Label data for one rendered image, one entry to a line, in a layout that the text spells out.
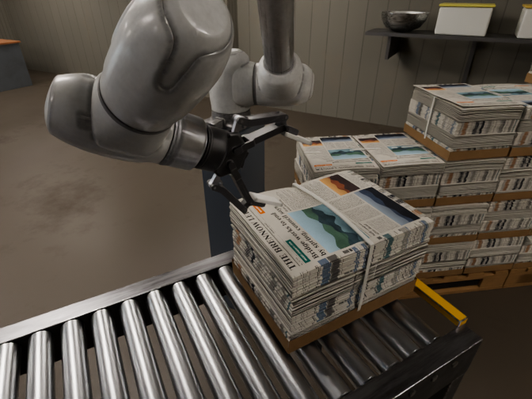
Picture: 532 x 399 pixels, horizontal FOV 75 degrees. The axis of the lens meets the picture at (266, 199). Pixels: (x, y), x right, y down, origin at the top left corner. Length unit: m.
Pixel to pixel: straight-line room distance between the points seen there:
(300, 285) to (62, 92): 0.48
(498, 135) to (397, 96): 2.91
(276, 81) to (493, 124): 0.94
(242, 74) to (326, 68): 3.47
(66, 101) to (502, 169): 1.73
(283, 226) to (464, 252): 1.46
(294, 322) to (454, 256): 1.43
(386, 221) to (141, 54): 0.61
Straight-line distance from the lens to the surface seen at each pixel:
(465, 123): 1.65
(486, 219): 2.02
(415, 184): 1.67
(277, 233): 0.72
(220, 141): 0.57
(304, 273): 0.64
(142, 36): 0.37
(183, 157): 0.54
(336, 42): 4.68
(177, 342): 0.85
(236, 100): 1.34
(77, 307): 1.00
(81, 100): 0.49
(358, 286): 0.80
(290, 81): 1.26
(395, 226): 0.79
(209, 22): 0.37
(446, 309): 0.96
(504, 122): 1.77
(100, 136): 0.49
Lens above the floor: 1.46
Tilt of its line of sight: 31 degrees down
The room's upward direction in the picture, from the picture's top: straight up
